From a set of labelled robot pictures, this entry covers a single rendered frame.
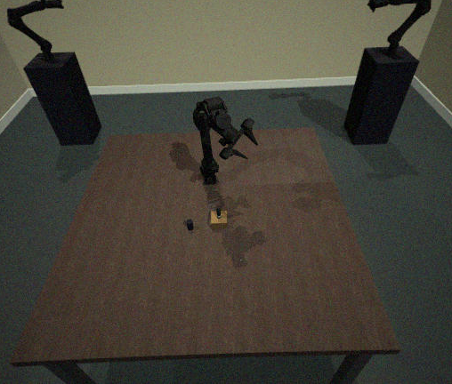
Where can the tan wooden block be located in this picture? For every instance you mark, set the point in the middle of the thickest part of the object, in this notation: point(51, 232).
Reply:
point(219, 223)

